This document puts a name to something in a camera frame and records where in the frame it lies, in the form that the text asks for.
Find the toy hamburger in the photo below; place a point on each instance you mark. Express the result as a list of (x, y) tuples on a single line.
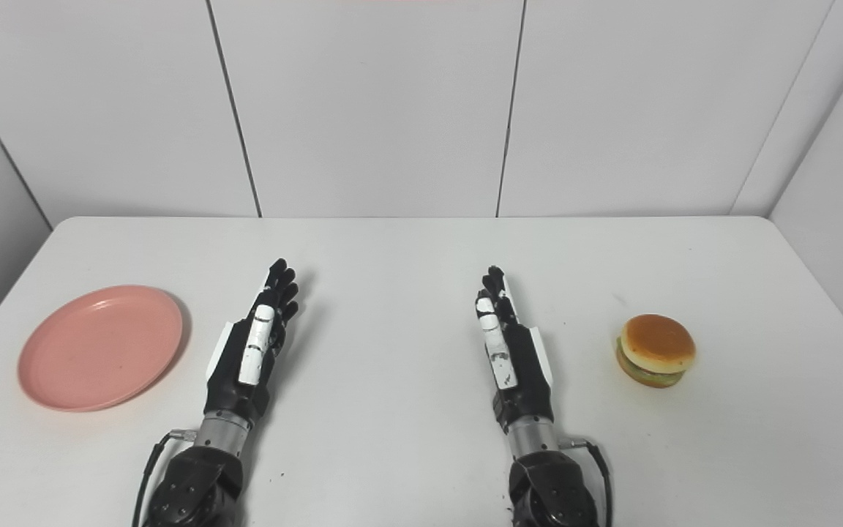
[(657, 350)]

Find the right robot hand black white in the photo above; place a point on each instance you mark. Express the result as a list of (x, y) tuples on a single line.
[(513, 359)]

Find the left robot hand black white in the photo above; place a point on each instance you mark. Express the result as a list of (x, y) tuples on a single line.
[(246, 366)]

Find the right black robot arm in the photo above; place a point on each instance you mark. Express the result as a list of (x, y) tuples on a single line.
[(546, 476)]

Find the pink round plate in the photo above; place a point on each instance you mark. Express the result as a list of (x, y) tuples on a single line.
[(99, 348)]

